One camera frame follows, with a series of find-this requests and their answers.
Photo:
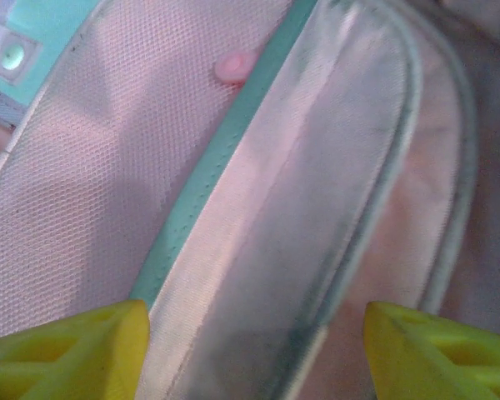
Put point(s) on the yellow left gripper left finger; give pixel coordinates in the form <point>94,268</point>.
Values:
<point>66,358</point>

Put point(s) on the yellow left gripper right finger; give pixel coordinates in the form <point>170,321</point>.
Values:
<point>441,362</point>

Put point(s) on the pink school backpack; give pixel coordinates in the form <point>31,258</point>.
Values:
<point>275,166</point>

